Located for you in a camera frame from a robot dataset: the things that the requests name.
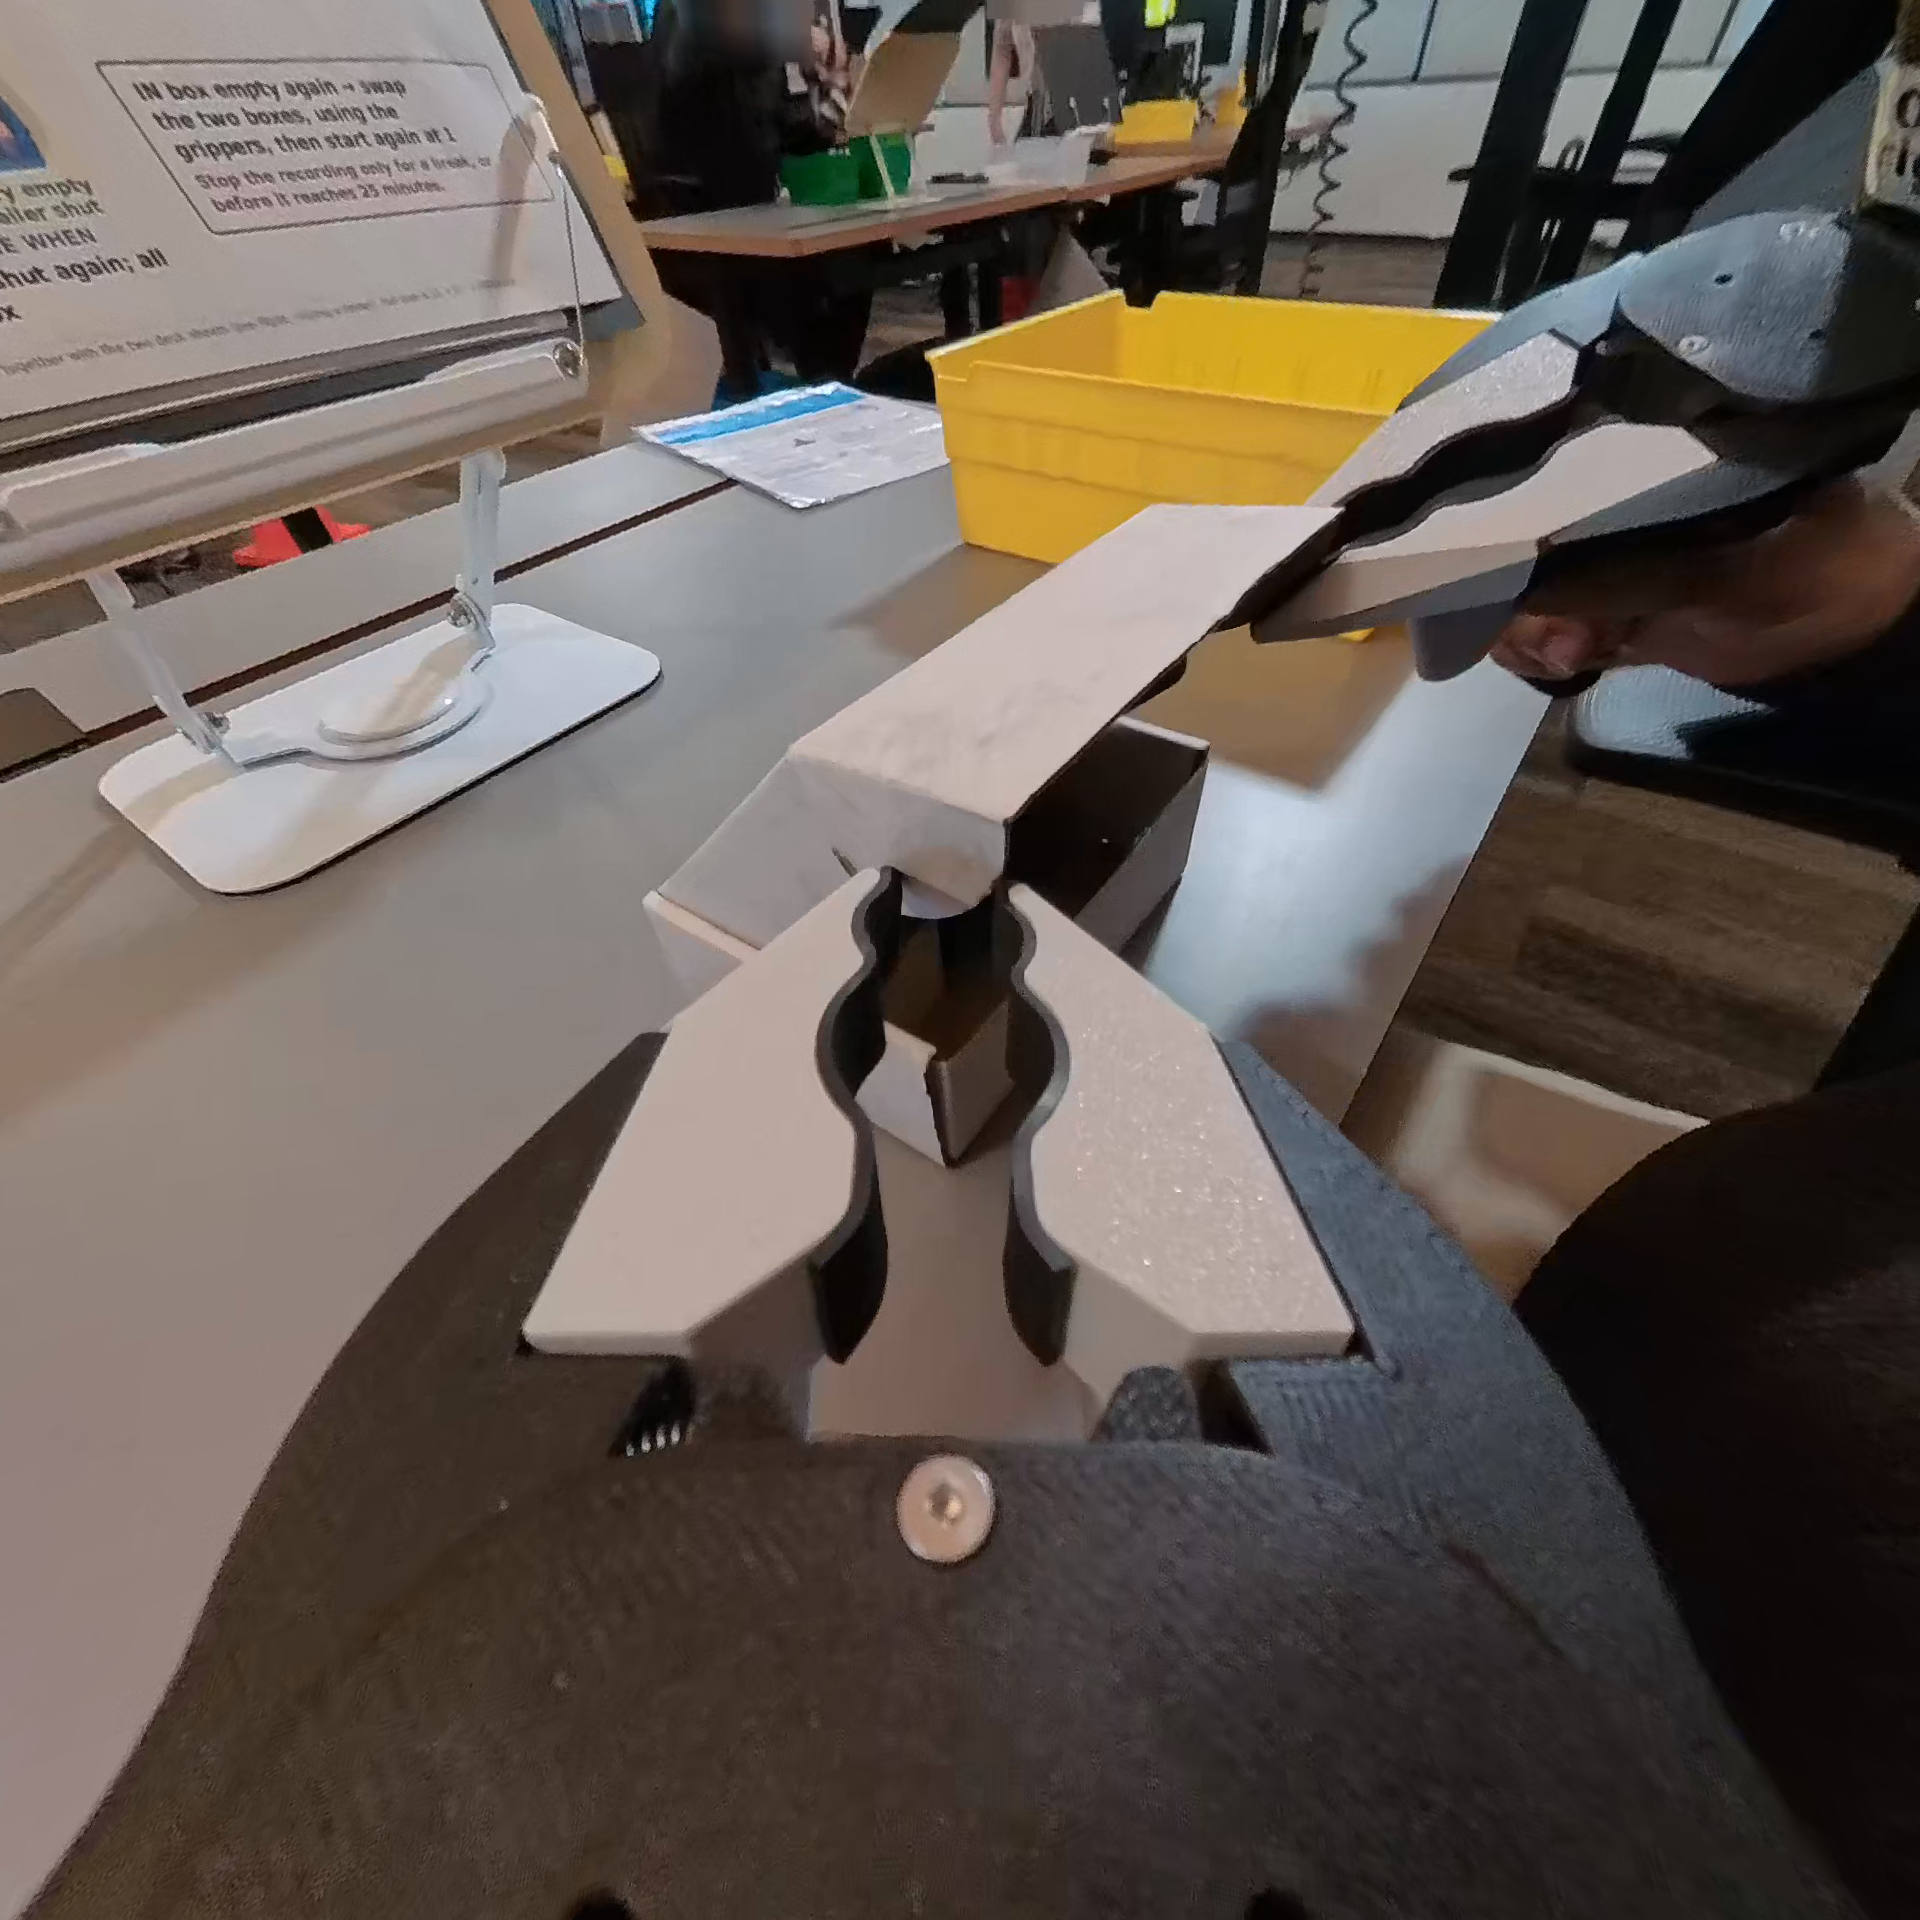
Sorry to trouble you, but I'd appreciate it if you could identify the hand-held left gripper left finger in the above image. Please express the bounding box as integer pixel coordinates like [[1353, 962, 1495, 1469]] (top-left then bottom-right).
[[521, 865, 901, 1367]]

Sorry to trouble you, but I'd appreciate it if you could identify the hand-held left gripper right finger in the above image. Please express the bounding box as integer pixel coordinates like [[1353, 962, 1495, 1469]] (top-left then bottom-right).
[[998, 883, 1358, 1405]]

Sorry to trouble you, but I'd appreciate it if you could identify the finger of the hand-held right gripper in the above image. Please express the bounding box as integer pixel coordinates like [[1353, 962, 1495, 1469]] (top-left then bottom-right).
[[1305, 309, 1629, 548], [1253, 421, 1725, 648]]

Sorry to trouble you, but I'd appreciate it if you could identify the yellow plastic bin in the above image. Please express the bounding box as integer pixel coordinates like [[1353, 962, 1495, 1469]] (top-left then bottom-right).
[[926, 288, 1501, 644]]

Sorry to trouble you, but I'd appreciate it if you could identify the white cardboard mailer box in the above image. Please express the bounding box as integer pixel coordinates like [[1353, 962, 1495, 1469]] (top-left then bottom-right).
[[643, 502, 1346, 1172]]

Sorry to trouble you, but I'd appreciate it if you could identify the person's right hand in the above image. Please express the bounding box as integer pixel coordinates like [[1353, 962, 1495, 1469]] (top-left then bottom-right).
[[1491, 480, 1920, 697]]

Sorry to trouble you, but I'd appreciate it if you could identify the mesh office chair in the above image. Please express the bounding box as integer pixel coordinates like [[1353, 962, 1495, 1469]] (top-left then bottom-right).
[[1566, 668, 1920, 797]]

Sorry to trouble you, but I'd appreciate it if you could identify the black metal rack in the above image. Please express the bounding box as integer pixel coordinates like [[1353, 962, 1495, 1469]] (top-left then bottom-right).
[[1432, 0, 1891, 309]]

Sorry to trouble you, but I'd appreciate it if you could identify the background work table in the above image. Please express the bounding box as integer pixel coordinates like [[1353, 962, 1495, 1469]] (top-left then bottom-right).
[[635, 120, 1327, 260]]

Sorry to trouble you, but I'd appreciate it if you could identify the person's dark clothing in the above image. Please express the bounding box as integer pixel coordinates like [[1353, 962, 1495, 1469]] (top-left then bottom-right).
[[1515, 1080, 1920, 1920]]

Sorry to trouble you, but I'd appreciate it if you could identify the open brown cardboard box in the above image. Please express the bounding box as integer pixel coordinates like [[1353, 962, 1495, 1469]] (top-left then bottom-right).
[[847, 31, 962, 138]]

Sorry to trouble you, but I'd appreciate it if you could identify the green bin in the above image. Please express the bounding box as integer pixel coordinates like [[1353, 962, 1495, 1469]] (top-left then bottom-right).
[[779, 132, 912, 207]]

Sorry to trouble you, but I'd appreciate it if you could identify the white leaflet with blue stripe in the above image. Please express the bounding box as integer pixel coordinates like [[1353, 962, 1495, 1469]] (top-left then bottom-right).
[[634, 380, 949, 512]]

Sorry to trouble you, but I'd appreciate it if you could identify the orange cone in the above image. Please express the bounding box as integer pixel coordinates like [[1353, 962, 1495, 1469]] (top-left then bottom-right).
[[233, 508, 370, 568]]

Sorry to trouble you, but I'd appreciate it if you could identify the white instruction stand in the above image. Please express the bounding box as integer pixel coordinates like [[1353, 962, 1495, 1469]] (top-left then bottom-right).
[[0, 0, 624, 428]]

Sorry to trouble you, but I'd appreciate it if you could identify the coiled cable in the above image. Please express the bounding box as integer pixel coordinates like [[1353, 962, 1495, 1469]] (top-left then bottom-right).
[[1302, 0, 1376, 302]]

